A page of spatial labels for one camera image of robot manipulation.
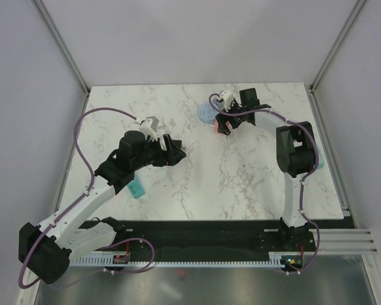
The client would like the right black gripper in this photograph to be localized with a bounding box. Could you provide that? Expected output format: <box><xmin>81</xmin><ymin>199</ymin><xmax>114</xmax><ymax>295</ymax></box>
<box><xmin>215</xmin><ymin>98</ymin><xmax>246</xmax><ymax>136</ymax></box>

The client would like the pink cube socket adapter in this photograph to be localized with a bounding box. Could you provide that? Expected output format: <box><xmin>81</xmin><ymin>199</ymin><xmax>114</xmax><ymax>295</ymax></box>
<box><xmin>213</xmin><ymin>121</ymin><xmax>231</xmax><ymax>136</ymax></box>

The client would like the blue round power strip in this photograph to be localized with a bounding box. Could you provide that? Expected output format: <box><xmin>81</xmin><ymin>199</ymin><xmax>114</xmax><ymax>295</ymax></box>
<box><xmin>197</xmin><ymin>102</ymin><xmax>218</xmax><ymax>125</ymax></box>

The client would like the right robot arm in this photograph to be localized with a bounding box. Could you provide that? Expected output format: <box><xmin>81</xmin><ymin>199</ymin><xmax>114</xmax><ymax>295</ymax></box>
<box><xmin>208</xmin><ymin>88</ymin><xmax>319</xmax><ymax>251</ymax></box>

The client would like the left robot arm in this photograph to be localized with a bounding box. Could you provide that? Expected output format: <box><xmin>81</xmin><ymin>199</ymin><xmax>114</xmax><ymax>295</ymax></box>
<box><xmin>18</xmin><ymin>131</ymin><xmax>186</xmax><ymax>288</ymax></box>

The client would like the teal rectangular power strip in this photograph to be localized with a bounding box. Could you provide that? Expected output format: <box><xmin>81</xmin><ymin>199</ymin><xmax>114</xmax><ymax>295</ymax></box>
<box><xmin>127</xmin><ymin>178</ymin><xmax>145</xmax><ymax>200</ymax></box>

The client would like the teal triangular power strip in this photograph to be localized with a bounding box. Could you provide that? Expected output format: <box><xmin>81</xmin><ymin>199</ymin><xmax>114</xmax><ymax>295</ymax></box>
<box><xmin>317</xmin><ymin>146</ymin><xmax>325</xmax><ymax>170</ymax></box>

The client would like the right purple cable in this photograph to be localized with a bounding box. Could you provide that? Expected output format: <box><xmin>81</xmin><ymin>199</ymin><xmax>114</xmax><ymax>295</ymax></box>
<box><xmin>208</xmin><ymin>93</ymin><xmax>321</xmax><ymax>277</ymax></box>

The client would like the purple cable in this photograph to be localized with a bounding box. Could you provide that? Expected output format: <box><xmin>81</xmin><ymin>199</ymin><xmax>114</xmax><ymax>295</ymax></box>
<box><xmin>208</xmin><ymin>93</ymin><xmax>321</xmax><ymax>277</ymax></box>
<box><xmin>18</xmin><ymin>107</ymin><xmax>144</xmax><ymax>289</ymax></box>

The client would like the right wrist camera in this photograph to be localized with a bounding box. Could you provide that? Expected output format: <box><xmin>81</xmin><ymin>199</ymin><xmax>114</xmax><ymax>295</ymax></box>
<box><xmin>219</xmin><ymin>90</ymin><xmax>236</xmax><ymax>112</ymax></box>

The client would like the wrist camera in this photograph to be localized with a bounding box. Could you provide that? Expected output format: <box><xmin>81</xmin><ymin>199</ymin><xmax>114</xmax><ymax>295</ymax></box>
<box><xmin>138</xmin><ymin>116</ymin><xmax>159</xmax><ymax>142</ymax></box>
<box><xmin>219</xmin><ymin>90</ymin><xmax>236</xmax><ymax>112</ymax></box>

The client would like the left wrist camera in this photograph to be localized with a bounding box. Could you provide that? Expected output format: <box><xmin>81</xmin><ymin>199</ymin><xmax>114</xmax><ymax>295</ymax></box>
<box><xmin>138</xmin><ymin>116</ymin><xmax>159</xmax><ymax>142</ymax></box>

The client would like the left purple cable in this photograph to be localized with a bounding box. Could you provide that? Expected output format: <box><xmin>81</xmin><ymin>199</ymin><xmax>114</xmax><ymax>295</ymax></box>
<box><xmin>18</xmin><ymin>107</ymin><xmax>144</xmax><ymax>289</ymax></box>

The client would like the white cable duct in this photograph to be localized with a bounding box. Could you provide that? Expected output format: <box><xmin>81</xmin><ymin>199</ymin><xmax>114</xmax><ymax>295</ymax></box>
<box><xmin>58</xmin><ymin>252</ymin><xmax>312</xmax><ymax>268</ymax></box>

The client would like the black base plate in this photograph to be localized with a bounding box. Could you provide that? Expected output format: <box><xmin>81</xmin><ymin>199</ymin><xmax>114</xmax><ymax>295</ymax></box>
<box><xmin>72</xmin><ymin>219</ymin><xmax>324</xmax><ymax>264</ymax></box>

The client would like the right aluminium frame post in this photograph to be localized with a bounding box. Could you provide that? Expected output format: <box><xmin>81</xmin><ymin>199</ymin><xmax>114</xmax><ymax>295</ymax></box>
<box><xmin>306</xmin><ymin>0</ymin><xmax>368</xmax><ymax>95</ymax></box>

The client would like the aluminium frame post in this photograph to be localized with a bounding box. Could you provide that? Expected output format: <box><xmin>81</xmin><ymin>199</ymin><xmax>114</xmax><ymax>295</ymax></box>
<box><xmin>306</xmin><ymin>0</ymin><xmax>368</xmax><ymax>95</ymax></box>
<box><xmin>32</xmin><ymin>0</ymin><xmax>91</xmax><ymax>97</ymax></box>

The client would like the left aluminium frame post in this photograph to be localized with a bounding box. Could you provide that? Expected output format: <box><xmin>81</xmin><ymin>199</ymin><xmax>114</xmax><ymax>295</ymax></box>
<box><xmin>32</xmin><ymin>0</ymin><xmax>91</xmax><ymax>97</ymax></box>

